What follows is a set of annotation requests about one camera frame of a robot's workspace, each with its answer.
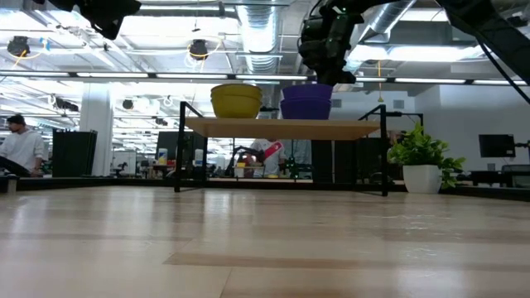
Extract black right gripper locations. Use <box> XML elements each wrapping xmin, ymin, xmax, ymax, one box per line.
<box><xmin>298</xmin><ymin>14</ymin><xmax>364</xmax><ymax>87</ymax></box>

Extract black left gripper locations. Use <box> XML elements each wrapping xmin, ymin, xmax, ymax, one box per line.
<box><xmin>32</xmin><ymin>0</ymin><xmax>142</xmax><ymax>41</ymax></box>

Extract long ceiling light strip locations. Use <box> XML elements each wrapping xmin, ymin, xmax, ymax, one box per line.
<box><xmin>0</xmin><ymin>70</ymin><xmax>530</xmax><ymax>86</ymax></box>

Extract wooden shelf black legs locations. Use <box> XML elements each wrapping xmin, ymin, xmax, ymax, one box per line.
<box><xmin>173</xmin><ymin>101</ymin><xmax>424</xmax><ymax>198</ymax></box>

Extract white room pillar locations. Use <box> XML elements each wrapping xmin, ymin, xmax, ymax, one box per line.
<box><xmin>79</xmin><ymin>82</ymin><xmax>113</xmax><ymax>177</ymax></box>

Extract green plant white pot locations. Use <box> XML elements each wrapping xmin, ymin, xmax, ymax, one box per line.
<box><xmin>387</xmin><ymin>123</ymin><xmax>466</xmax><ymax>195</ymax></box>

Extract black partition cabinet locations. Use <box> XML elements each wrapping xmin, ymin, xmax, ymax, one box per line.
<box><xmin>52</xmin><ymin>129</ymin><xmax>99</xmax><ymax>178</ymax></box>

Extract black computer monitor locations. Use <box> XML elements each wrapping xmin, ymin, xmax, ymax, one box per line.
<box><xmin>479</xmin><ymin>133</ymin><xmax>517</xmax><ymax>159</ymax></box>

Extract black office desk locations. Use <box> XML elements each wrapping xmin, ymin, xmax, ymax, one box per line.
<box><xmin>470</xmin><ymin>163</ymin><xmax>530</xmax><ymax>188</ymax></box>

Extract silver spiral ceiling duct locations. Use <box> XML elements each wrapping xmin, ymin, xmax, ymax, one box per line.
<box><xmin>347</xmin><ymin>0</ymin><xmax>417</xmax><ymax>79</ymax></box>
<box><xmin>235</xmin><ymin>0</ymin><xmax>287</xmax><ymax>75</ymax></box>

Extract black ceiling device yellow cable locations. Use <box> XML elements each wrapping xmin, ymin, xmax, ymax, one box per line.
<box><xmin>7</xmin><ymin>36</ymin><xmax>31</xmax><ymax>58</ymax></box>
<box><xmin>189</xmin><ymin>39</ymin><xmax>210</xmax><ymax>61</ymax></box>

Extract grey rectangular ceiling duct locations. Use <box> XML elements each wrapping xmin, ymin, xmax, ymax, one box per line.
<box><xmin>388</xmin><ymin>18</ymin><xmax>481</xmax><ymax>49</ymax></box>

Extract black aluminium table frame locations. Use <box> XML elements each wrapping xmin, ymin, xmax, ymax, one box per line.
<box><xmin>0</xmin><ymin>175</ymin><xmax>530</xmax><ymax>203</ymax></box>

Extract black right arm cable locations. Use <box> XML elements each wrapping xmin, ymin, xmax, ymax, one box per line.
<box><xmin>475</xmin><ymin>35</ymin><xmax>530</xmax><ymax>105</ymax></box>

